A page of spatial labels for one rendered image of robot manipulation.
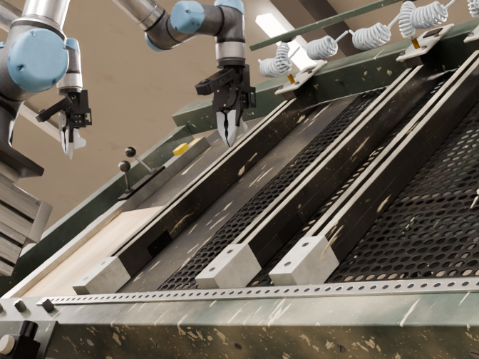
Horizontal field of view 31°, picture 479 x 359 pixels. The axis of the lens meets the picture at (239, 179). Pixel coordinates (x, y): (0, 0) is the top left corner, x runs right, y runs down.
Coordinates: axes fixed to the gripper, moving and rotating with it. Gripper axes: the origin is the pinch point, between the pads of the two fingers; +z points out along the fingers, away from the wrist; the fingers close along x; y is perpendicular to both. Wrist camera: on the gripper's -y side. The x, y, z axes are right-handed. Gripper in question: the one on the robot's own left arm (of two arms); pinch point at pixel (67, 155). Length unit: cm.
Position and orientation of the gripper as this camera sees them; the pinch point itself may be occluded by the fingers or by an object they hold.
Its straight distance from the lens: 262.0
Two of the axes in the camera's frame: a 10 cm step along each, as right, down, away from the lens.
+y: 8.5, -0.5, 5.2
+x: -5.2, 0.6, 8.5
